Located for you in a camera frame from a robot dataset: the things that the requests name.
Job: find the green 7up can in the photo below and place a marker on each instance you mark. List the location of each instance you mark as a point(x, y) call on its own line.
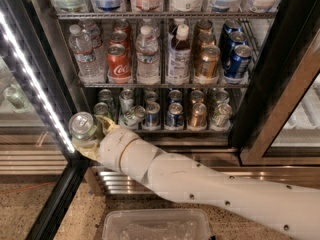
point(106, 104)
point(85, 129)

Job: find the silver green can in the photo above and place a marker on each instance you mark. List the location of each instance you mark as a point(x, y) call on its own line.
point(221, 115)
point(220, 96)

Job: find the gold can shelf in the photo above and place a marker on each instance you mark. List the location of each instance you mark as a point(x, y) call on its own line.
point(203, 26)
point(208, 61)
point(205, 39)

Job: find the blue pepsi can bottom rear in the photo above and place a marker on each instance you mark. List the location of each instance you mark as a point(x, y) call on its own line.
point(150, 96)

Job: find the red coca-cola can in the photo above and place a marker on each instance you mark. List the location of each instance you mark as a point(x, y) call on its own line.
point(119, 37)
point(118, 62)
point(123, 26)

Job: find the gold can bottom front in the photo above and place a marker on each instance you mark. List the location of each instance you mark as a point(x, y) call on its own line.
point(198, 115)

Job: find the clear water bottle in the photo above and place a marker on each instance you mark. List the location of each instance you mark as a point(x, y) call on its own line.
point(82, 48)
point(93, 31)
point(147, 56)

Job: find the clear water bottle left front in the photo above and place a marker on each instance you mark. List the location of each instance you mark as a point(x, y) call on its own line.
point(82, 48)

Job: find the upper wire shelf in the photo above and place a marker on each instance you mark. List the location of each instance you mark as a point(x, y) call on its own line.
point(164, 15)

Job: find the blue pepsi can shelf front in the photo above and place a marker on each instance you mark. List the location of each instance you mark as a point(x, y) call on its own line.
point(238, 62)

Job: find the silver green can front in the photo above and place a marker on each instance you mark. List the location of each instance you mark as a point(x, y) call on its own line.
point(221, 115)

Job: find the white green can rear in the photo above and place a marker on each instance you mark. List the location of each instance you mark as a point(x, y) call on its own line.
point(126, 99)

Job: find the steel fridge base grille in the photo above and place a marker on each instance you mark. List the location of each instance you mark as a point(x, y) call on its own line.
point(103, 181)

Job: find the right fridge door frame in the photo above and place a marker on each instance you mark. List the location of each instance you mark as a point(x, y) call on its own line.
point(286, 68)

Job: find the silver green can rear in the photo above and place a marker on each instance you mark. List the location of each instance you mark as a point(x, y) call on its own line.
point(220, 96)

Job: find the red coca-cola can middle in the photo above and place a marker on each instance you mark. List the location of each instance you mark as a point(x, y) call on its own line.
point(119, 37)

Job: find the blue pepsi can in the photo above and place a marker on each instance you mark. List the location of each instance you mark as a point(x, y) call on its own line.
point(150, 96)
point(152, 118)

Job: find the white green can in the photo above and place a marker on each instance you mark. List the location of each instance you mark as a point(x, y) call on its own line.
point(126, 99)
point(134, 115)

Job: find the gold can middle shelf front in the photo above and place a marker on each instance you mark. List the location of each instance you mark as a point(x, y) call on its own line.
point(208, 61)

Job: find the gold can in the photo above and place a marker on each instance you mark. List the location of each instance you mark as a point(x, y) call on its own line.
point(196, 96)
point(198, 115)

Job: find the white green can front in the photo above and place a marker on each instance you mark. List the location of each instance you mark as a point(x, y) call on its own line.
point(134, 115)

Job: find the clear water bottle centre front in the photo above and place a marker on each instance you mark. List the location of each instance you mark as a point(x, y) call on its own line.
point(147, 56)

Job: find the green 7up can front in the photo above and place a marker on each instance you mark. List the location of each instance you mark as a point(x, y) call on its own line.
point(85, 129)

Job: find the glass fridge door with light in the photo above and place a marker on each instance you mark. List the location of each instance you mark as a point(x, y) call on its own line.
point(40, 172)

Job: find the gold can bottom rear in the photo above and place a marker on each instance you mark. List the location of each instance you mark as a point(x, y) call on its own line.
point(196, 96)

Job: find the red coca-cola can front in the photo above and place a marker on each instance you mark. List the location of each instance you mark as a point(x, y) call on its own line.
point(118, 62)

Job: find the clear plastic container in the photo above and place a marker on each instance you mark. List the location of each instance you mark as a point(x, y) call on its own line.
point(157, 224)

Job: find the wire shelf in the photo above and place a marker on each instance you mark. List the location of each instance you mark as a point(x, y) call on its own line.
point(164, 15)
point(135, 85)

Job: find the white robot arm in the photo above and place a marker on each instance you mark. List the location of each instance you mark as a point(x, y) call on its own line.
point(289, 209)

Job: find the green 7up can rear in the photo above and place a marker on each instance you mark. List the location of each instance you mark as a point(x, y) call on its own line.
point(106, 104)

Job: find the middle wire shelf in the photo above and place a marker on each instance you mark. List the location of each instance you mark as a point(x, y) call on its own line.
point(135, 85)

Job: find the blue pepsi can bottom front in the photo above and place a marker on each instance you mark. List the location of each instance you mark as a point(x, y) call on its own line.
point(152, 118)

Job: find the clear water bottle left rear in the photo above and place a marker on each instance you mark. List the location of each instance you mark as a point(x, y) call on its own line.
point(93, 31)

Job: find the gold can middle shelf rear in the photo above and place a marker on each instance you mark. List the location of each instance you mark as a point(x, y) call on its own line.
point(203, 26)

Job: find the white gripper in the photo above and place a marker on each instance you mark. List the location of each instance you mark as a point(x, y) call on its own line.
point(110, 148)

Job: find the blue pepsi can shelf middle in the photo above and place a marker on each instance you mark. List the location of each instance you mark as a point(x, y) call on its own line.
point(234, 38)

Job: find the iced tea bottle front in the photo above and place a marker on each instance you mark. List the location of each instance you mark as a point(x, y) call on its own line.
point(178, 70)

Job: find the blue pepsi can shelf rear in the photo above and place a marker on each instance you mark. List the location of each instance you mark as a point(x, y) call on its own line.
point(230, 26)

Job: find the blue pepsi can shelf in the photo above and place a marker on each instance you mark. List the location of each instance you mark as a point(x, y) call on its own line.
point(230, 26)
point(234, 38)
point(238, 62)

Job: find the red coca-cola can rear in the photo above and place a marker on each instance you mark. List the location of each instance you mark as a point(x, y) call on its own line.
point(123, 26)

